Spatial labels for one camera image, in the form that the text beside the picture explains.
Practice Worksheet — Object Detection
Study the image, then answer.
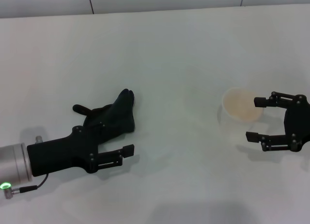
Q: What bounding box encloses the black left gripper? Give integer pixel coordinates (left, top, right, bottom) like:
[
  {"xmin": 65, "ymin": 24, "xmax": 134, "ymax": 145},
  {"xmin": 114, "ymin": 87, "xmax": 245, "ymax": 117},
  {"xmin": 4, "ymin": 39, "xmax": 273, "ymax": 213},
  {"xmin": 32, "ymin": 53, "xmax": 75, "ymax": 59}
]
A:
[{"xmin": 26, "ymin": 121, "xmax": 135, "ymax": 178}]

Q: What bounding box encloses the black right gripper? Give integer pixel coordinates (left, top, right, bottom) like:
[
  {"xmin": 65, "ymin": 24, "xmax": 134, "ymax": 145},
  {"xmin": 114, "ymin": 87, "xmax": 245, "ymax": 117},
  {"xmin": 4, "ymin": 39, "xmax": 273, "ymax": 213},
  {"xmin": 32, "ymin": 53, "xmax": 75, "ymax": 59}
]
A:
[{"xmin": 245, "ymin": 91, "xmax": 310, "ymax": 153}]

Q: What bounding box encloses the white paper cup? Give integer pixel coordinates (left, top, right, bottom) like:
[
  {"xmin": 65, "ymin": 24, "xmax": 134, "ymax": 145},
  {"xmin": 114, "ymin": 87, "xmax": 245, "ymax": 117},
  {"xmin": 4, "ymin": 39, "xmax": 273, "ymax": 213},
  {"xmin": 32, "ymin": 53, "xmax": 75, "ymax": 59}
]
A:
[{"xmin": 217, "ymin": 87, "xmax": 264, "ymax": 143}]

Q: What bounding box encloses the dark cleaning rag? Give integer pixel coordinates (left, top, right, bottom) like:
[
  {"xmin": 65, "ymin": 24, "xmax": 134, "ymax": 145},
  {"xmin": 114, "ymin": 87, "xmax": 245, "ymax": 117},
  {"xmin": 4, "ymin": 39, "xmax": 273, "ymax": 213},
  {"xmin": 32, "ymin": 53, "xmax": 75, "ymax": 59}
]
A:
[{"xmin": 72, "ymin": 88, "xmax": 136, "ymax": 137}]

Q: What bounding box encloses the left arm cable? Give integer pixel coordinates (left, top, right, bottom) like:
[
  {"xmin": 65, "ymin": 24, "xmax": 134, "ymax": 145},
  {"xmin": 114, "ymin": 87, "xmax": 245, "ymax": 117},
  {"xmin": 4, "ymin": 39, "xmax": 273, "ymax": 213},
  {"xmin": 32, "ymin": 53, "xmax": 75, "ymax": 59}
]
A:
[{"xmin": 18, "ymin": 174, "xmax": 49, "ymax": 193}]

